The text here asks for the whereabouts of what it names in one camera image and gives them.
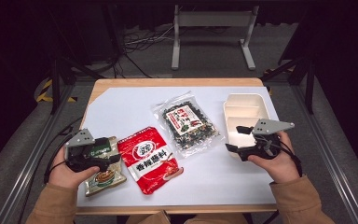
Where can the white metal stand frame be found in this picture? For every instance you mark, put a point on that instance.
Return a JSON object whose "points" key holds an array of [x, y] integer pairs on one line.
{"points": [[213, 18]]}

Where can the cream compartment box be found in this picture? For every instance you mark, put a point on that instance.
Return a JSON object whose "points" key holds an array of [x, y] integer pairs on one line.
{"points": [[245, 102]]}

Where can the beige green-topped food packet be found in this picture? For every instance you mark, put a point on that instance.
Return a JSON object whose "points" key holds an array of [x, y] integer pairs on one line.
{"points": [[105, 180]]}

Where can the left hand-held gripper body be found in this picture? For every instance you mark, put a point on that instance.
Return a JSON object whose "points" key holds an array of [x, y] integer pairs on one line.
{"points": [[77, 138]]}

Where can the person's left hand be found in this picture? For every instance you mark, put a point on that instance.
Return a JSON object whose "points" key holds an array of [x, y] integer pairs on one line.
{"points": [[65, 177]]}

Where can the person's right hand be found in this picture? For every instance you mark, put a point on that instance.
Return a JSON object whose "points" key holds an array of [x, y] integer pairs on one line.
{"points": [[281, 168]]}

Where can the black metal stand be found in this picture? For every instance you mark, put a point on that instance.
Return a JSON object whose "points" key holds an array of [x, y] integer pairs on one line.
{"points": [[55, 87], [309, 90]]}

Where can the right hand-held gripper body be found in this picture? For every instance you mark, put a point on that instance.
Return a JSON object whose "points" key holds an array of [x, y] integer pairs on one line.
{"points": [[270, 126]]}

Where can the white table mat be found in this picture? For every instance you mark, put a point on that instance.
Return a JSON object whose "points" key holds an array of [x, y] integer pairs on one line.
{"points": [[199, 186]]}

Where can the clear dried seaweed packet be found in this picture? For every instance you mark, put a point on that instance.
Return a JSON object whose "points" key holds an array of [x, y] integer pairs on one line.
{"points": [[186, 124]]}

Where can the red seasoning packet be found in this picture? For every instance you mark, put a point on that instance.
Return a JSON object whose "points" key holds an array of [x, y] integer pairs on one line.
{"points": [[149, 161]]}

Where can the aluminium rail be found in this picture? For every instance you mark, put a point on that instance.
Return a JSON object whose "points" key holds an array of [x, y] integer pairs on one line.
{"points": [[28, 168], [332, 168]]}

